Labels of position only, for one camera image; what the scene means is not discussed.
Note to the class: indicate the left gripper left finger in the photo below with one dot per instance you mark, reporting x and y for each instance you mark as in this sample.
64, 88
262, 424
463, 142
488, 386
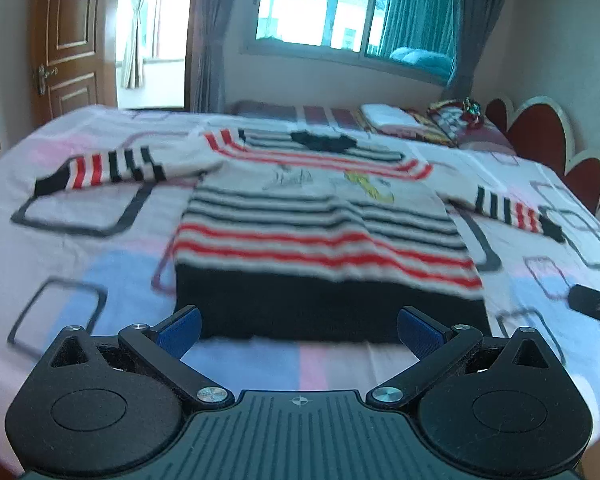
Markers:
110, 406

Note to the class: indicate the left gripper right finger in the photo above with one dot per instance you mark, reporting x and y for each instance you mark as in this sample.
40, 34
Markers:
482, 406

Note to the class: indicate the striped knit sweater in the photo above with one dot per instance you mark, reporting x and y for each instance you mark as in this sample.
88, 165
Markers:
297, 236

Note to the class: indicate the patterned white bed sheet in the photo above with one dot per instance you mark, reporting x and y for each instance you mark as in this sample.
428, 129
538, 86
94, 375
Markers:
101, 258

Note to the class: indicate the red white headboard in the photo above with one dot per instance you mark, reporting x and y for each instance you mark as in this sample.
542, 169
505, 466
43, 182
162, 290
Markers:
540, 130

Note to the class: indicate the checked red pillow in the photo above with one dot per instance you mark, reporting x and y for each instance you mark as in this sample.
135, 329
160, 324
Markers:
467, 127

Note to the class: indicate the folded red yellow blanket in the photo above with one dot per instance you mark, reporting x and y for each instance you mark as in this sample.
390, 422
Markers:
427, 132

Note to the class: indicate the folded white cloth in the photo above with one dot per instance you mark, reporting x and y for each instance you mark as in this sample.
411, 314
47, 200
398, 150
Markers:
382, 116

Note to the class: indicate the striped purple mattress cover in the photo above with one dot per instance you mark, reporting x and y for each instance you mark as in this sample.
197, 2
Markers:
305, 115

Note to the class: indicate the grey right curtain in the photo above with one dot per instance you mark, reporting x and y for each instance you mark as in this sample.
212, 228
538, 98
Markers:
476, 20

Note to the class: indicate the grey curtain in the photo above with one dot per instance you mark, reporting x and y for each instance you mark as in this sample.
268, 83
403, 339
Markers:
476, 20
208, 25

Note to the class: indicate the brown wooden door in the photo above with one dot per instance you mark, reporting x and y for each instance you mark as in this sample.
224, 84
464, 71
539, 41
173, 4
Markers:
78, 37

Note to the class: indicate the grey left curtain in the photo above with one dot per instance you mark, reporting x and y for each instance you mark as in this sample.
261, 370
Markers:
208, 25

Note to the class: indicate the metal door handle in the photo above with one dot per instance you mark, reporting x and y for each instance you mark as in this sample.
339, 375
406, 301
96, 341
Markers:
41, 75

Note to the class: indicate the window with teal frame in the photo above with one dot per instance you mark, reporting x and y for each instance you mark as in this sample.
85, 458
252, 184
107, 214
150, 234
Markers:
414, 35

